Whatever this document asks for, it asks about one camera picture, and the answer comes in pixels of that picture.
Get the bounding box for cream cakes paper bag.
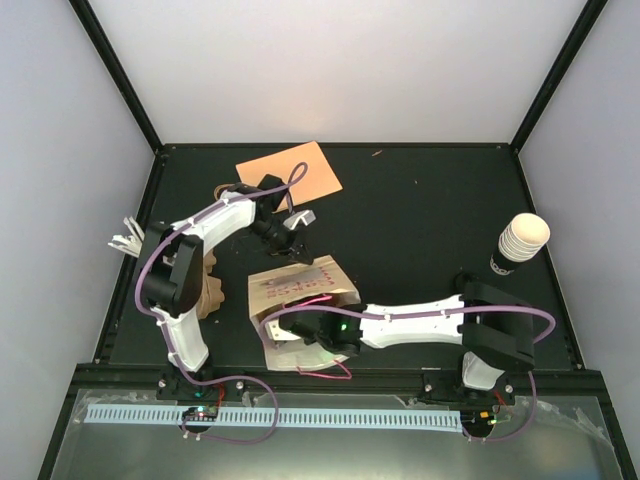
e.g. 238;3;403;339
248;255;360;380

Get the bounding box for brown pulp cup carriers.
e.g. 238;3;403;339
196;250;225;320

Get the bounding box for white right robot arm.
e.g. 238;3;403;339
266;275;534;403

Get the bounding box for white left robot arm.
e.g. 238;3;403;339
134;162;315;399

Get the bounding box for plain brown paper bag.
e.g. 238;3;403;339
236;141;342;206

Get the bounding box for white straws bundle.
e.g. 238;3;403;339
107;217;145;258

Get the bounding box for stack of paper cups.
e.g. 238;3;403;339
489;213;551;276

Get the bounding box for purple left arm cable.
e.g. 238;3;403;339
135;161;309;381

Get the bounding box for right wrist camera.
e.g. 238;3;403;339
266;320;300;342

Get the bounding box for light blue cable duct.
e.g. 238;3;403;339
84;404;462;433

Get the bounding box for black frame post left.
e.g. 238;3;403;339
68;0;163;153

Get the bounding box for black frame post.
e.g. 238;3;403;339
510;0;608;154
68;0;163;153

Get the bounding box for black frame post right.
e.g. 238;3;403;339
510;0;608;154

